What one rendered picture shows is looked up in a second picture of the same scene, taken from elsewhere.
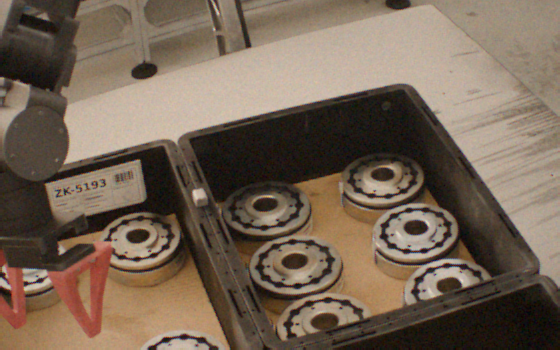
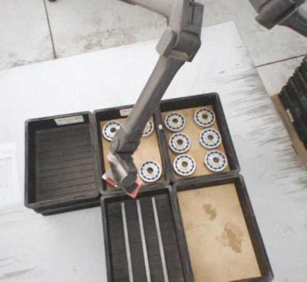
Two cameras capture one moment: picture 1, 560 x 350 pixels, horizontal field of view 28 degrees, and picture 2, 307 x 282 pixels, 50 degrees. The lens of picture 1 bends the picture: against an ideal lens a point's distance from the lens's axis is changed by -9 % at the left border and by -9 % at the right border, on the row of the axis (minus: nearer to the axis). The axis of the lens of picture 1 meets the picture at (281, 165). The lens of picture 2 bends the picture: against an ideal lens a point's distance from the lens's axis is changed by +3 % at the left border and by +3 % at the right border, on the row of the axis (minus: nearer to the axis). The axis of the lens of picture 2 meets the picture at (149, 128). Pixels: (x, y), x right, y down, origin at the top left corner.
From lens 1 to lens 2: 0.71 m
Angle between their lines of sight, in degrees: 31
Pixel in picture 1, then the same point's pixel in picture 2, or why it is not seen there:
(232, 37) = not seen: hidden behind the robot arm
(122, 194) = not seen: hidden behind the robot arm
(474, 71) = (239, 56)
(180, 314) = (150, 149)
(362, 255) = (195, 138)
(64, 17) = (137, 141)
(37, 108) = (130, 174)
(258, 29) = not seen: outside the picture
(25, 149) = (126, 182)
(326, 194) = (189, 114)
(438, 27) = (232, 33)
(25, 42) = (126, 147)
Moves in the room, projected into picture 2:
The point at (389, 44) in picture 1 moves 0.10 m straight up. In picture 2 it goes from (216, 39) to (219, 27)
